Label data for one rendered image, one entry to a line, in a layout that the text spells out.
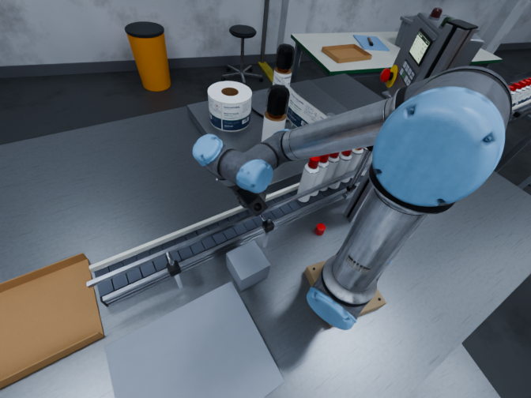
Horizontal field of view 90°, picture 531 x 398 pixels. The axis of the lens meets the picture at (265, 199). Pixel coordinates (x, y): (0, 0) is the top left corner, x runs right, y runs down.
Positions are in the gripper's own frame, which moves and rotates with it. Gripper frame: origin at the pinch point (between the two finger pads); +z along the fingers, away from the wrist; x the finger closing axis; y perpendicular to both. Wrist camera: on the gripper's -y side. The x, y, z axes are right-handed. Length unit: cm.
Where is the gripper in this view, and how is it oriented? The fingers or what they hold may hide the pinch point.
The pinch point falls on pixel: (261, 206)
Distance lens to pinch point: 90.6
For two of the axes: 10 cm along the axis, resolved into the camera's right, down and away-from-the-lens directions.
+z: 3.4, 3.8, 8.6
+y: -5.2, -6.8, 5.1
